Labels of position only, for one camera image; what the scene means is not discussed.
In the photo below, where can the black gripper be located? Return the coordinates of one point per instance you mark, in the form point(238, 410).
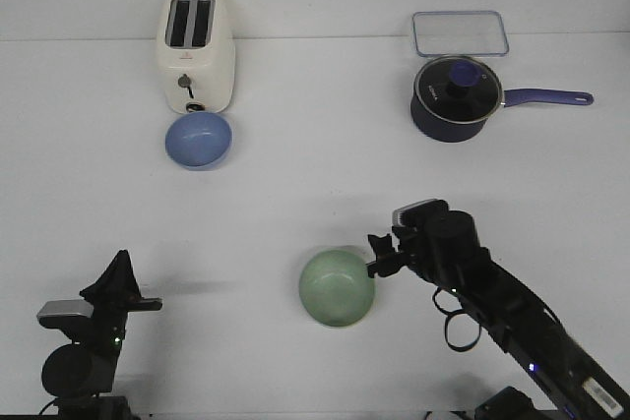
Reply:
point(105, 330)
point(442, 248)

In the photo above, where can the green bowl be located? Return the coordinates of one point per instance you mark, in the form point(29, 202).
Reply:
point(334, 288)

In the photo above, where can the blue bowl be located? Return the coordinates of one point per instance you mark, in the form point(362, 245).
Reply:
point(198, 140)

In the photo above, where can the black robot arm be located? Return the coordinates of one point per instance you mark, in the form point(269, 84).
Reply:
point(80, 374)
point(523, 326)

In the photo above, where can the dark blue saucepan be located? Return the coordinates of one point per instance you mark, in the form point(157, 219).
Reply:
point(446, 132)

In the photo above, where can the glass pot lid blue knob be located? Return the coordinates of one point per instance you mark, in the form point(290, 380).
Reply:
point(458, 89)

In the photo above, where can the clear rectangular food container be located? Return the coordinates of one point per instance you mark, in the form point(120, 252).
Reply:
point(473, 33)

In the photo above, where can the cream two-slot toaster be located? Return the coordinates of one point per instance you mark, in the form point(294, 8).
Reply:
point(196, 55)

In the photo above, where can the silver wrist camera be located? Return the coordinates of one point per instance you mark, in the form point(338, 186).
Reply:
point(414, 215)
point(55, 310)

